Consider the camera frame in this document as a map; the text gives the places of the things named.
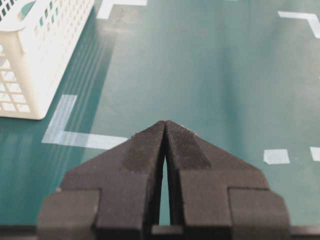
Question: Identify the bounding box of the white plastic basket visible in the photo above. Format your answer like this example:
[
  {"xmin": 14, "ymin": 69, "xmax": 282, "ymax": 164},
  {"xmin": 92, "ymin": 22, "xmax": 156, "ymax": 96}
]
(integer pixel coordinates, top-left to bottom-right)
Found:
[{"xmin": 0, "ymin": 0, "xmax": 94, "ymax": 120}]

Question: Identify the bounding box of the white tape corner marker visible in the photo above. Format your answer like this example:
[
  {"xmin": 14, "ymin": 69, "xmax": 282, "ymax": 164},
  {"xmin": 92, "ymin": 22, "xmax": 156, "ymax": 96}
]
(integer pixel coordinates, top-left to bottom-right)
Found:
[{"xmin": 41, "ymin": 94, "xmax": 128, "ymax": 150}]

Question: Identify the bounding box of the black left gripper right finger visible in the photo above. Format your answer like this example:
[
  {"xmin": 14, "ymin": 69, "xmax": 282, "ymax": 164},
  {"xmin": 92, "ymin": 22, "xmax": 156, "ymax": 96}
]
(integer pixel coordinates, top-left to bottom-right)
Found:
[{"xmin": 165, "ymin": 120, "xmax": 291, "ymax": 240}]

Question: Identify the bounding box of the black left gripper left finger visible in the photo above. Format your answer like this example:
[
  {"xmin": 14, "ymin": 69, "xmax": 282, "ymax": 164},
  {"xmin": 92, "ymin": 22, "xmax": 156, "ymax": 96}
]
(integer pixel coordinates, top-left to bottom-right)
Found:
[{"xmin": 37, "ymin": 120, "xmax": 166, "ymax": 240}]

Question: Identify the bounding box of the white tape corner top-right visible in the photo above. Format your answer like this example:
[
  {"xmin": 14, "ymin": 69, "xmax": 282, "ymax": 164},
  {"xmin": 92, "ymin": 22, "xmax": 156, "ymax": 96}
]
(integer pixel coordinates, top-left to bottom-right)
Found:
[{"xmin": 277, "ymin": 10, "xmax": 320, "ymax": 39}]

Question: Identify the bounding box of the white tape corner top-left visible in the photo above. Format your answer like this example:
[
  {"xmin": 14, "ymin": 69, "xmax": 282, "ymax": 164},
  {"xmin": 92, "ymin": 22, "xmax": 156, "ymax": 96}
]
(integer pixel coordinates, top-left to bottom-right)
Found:
[{"xmin": 96, "ymin": 0, "xmax": 148, "ymax": 20}]

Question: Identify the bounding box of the white tape square marker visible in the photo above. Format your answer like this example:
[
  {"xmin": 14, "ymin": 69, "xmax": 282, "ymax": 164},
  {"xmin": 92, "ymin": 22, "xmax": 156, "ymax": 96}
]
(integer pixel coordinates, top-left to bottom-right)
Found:
[{"xmin": 263, "ymin": 149, "xmax": 291, "ymax": 165}]

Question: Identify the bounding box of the white tape marker right edge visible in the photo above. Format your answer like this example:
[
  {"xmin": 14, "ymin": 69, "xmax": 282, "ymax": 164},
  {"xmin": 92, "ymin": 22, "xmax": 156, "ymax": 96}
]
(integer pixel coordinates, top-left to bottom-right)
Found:
[{"xmin": 310, "ymin": 147, "xmax": 320, "ymax": 162}]

